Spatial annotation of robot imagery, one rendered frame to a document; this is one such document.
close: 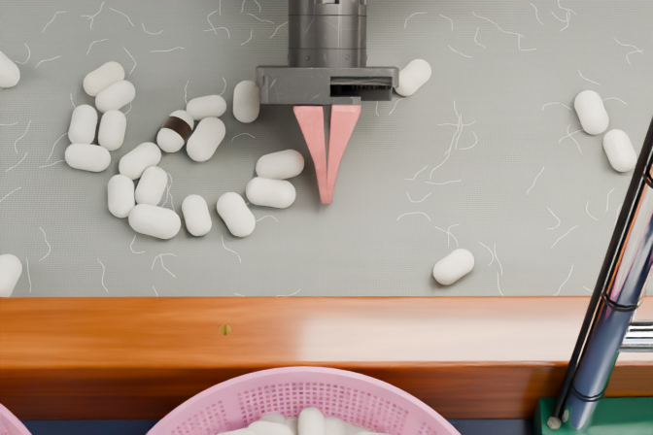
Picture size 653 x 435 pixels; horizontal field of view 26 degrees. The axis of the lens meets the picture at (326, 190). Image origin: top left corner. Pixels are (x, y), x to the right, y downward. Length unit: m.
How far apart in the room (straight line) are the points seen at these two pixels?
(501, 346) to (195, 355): 0.21
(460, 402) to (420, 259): 0.11
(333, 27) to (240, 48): 0.15
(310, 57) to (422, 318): 0.20
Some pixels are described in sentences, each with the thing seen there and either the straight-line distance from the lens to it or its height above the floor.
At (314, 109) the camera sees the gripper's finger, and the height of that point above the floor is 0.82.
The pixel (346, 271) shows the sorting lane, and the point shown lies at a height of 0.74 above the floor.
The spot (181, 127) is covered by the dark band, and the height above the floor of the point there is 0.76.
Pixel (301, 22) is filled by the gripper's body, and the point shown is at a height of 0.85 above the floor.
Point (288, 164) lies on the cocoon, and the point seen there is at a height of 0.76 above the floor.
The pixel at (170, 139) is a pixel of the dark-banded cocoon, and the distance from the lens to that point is 1.07.
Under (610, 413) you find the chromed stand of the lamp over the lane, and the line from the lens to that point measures 1.02.
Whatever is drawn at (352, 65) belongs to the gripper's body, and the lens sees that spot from 1.01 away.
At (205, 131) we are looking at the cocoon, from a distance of 1.07.
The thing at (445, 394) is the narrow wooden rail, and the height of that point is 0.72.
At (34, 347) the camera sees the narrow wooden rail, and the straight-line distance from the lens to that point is 0.99.
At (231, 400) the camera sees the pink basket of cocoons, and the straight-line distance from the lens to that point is 0.96.
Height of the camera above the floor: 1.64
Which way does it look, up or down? 58 degrees down
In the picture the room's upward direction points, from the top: straight up
